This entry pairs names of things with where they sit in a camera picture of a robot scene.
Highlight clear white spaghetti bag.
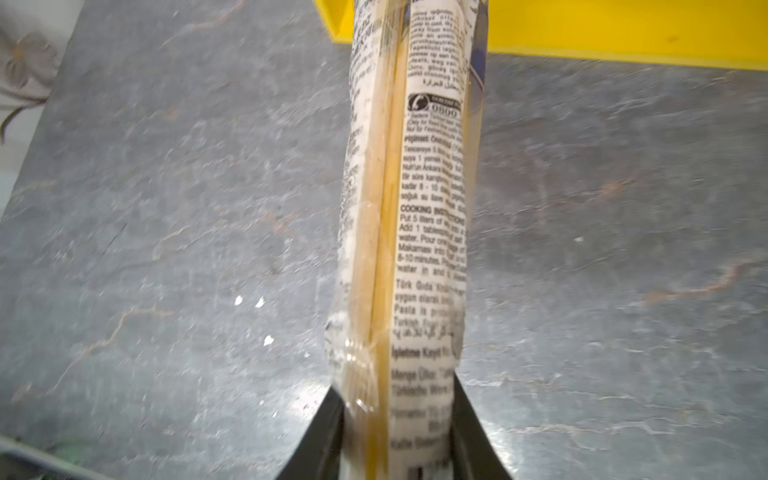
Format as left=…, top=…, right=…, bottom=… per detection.
left=326, top=1, right=488, bottom=479

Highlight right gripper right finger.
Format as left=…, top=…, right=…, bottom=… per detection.
left=450, top=375, right=513, bottom=480

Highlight yellow shelf pink blue boards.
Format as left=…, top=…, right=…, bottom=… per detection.
left=313, top=0, right=768, bottom=73

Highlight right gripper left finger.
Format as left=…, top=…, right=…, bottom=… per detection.
left=276, top=387, right=345, bottom=480

